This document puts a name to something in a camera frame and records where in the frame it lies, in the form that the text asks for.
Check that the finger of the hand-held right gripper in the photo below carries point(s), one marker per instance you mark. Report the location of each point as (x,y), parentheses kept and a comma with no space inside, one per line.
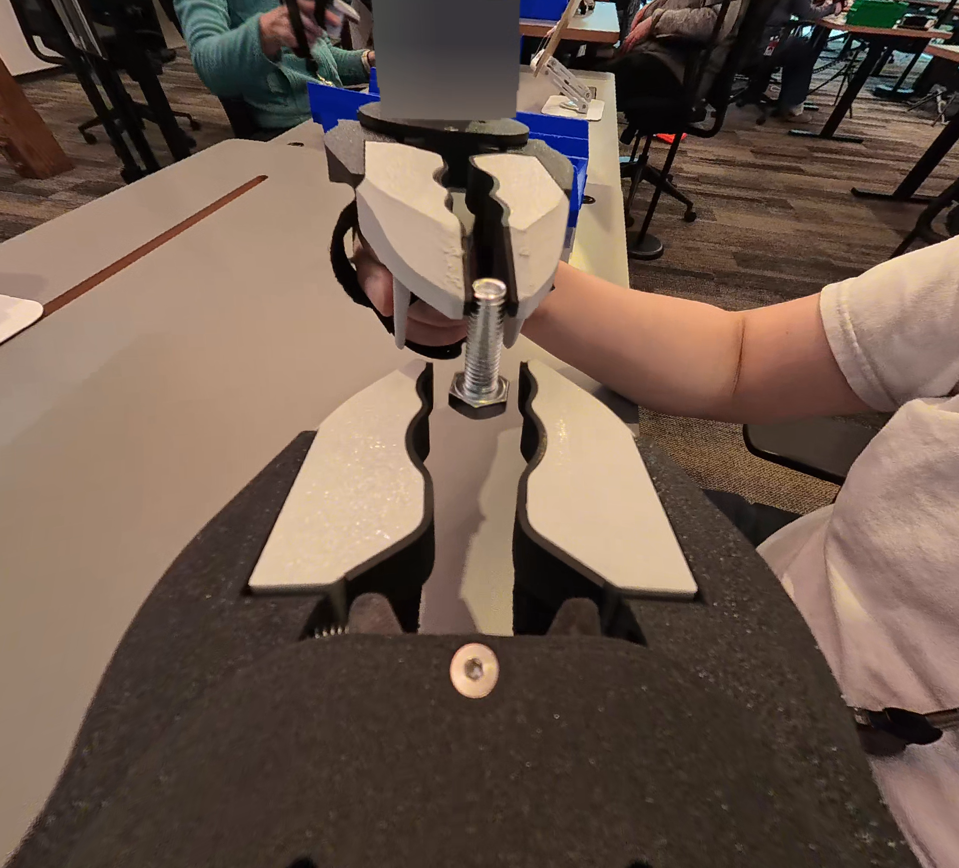
(404,224)
(536,224)

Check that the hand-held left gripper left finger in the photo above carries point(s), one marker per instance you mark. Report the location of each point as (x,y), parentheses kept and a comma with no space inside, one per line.
(352,501)

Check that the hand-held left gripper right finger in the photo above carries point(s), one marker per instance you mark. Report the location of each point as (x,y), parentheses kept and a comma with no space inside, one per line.
(599,501)

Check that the steel hex bolt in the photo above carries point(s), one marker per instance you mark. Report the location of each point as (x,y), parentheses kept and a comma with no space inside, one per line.
(485,336)

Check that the person's right forearm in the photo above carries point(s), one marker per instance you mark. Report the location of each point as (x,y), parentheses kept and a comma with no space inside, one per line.
(637,343)

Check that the person's right hand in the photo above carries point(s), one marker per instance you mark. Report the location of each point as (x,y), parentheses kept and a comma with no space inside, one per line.
(374,284)

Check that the black pole stand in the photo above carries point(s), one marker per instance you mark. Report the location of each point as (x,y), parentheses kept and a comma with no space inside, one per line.
(646,248)

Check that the white stand base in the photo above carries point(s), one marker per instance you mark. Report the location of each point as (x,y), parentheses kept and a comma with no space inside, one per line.
(573,105)
(15,317)

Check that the light wooden document board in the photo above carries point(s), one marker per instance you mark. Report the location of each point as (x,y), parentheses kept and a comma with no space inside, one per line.
(562,21)

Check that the person's dark trousers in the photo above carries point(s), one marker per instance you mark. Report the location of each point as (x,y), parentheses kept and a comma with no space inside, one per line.
(749,516)

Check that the black mesh office chair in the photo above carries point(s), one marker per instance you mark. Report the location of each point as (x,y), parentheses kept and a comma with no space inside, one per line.
(712,111)

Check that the black chair armrest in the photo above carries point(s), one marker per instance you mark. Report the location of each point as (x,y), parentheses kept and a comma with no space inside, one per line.
(809,445)

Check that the black metal stand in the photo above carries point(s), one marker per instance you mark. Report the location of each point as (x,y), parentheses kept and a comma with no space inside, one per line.
(112,96)

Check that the wooden top desk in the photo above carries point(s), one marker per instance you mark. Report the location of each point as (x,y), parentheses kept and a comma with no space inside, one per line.
(884,36)

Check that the green box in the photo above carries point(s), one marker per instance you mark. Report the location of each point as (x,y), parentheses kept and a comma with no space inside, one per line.
(876,12)

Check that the brown wooden post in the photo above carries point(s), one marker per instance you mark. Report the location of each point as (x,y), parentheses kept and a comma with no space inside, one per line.
(30,126)

